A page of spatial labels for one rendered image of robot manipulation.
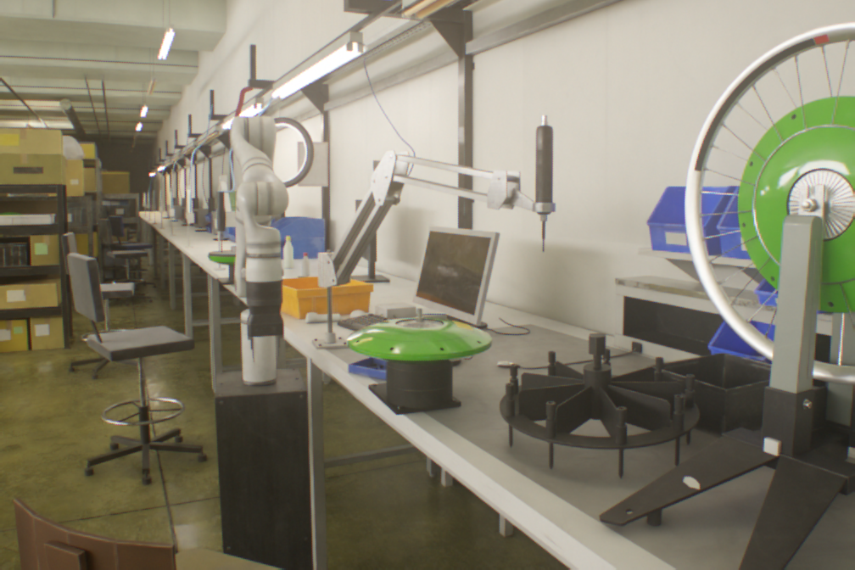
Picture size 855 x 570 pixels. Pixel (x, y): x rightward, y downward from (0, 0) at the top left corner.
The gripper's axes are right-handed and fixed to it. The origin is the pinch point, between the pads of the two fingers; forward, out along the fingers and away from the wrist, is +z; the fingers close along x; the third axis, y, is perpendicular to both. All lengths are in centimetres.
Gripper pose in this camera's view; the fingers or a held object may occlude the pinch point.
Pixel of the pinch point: (265, 360)
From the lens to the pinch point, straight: 145.4
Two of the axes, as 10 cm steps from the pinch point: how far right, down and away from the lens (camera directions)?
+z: 0.0, 10.0, 0.8
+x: 9.6, -0.2, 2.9
